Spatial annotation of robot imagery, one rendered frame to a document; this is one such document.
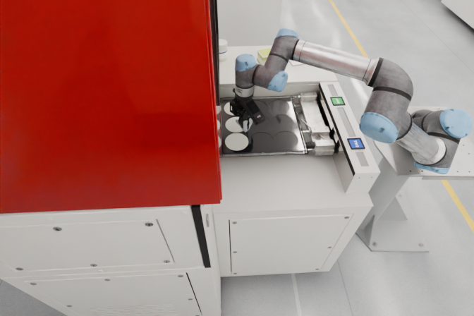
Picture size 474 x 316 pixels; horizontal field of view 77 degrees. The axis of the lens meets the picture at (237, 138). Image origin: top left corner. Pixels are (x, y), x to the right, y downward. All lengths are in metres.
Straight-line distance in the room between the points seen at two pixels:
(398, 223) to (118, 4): 2.15
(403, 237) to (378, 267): 0.28
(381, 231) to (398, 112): 1.33
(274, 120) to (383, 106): 0.53
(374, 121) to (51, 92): 0.83
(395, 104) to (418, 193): 1.59
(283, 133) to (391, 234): 1.19
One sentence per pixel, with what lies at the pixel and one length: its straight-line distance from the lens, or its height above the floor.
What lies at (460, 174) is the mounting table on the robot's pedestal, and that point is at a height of 0.82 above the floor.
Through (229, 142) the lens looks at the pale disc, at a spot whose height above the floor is 0.90.
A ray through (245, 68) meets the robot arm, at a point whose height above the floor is 1.25.
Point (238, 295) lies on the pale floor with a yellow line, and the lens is 1.90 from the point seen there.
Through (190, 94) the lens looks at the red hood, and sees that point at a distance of 0.46.
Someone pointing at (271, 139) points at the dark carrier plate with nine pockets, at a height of 0.90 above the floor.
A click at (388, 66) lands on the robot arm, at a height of 1.32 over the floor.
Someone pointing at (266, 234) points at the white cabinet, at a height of 0.61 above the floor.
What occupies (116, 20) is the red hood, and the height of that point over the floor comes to 1.67.
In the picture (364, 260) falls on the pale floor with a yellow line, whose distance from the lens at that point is 2.11.
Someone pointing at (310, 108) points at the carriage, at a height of 0.88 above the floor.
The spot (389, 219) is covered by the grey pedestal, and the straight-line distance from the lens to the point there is 2.28.
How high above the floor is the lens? 1.84
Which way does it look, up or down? 47 degrees down
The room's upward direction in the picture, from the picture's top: straight up
